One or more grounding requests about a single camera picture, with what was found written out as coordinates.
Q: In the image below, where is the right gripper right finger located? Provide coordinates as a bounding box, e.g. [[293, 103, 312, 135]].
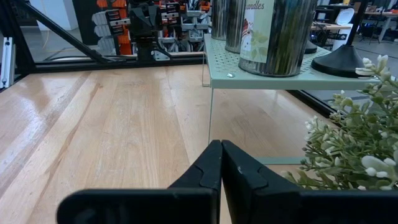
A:
[[221, 139, 398, 224]]

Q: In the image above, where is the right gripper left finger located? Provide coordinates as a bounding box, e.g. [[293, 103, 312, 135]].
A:
[[57, 139, 223, 224]]

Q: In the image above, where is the black candlestick holder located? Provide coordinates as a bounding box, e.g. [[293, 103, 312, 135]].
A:
[[303, 39, 318, 55], [310, 0, 369, 78]]

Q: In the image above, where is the artificial white-flowered green plant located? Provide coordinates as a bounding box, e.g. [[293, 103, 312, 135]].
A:
[[280, 54, 398, 191]]

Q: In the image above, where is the mint green mesh shelf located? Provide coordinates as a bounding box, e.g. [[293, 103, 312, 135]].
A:
[[201, 33, 382, 166]]

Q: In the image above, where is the orange black parts organizer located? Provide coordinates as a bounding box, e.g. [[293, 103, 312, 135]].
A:
[[91, 0, 212, 56]]

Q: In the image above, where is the wooden background table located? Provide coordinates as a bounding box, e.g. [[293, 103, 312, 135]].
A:
[[310, 22, 343, 32]]

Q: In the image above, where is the white chair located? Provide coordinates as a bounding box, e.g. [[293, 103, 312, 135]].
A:
[[331, 7, 356, 52]]

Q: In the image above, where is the black aluminium table frame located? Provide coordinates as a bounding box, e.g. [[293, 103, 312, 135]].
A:
[[0, 0, 338, 119]]

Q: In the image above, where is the silver aluminium bracket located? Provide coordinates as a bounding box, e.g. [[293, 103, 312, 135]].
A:
[[0, 36, 16, 90]]

